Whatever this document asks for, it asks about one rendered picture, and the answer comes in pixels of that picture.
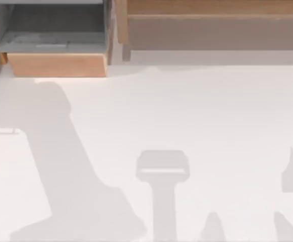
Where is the wooden cupboard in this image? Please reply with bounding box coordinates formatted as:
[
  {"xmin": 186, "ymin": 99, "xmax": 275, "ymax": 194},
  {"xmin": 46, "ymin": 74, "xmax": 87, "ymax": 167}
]
[{"xmin": 106, "ymin": 0, "xmax": 293, "ymax": 66}]

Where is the pulled-out grey pierced drawer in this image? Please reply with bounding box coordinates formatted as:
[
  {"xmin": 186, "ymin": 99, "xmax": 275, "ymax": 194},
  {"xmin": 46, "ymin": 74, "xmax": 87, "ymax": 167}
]
[{"xmin": 0, "ymin": 0, "xmax": 111, "ymax": 54}]

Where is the pale wooden drawer front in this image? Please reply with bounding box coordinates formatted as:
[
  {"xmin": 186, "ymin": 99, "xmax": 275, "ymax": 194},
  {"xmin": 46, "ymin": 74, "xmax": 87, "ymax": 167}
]
[{"xmin": 7, "ymin": 52, "xmax": 107, "ymax": 78}]

